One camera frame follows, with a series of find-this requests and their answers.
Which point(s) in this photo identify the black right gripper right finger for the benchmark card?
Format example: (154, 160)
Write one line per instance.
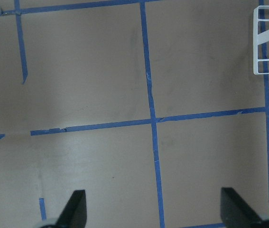
(236, 213)

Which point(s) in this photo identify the white wire cup rack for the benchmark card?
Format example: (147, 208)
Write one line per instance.
(259, 38)

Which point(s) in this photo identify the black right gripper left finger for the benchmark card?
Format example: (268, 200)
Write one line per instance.
(74, 214)

